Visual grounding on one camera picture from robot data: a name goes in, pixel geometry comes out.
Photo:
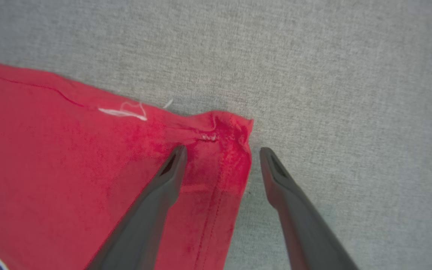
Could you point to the red shirt with white sleeves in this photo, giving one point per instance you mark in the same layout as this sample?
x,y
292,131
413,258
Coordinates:
x,y
69,168

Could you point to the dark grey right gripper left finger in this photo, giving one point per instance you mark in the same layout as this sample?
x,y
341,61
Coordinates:
x,y
148,221

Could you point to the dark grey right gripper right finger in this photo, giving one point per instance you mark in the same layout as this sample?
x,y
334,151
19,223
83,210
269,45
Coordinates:
x,y
306,232

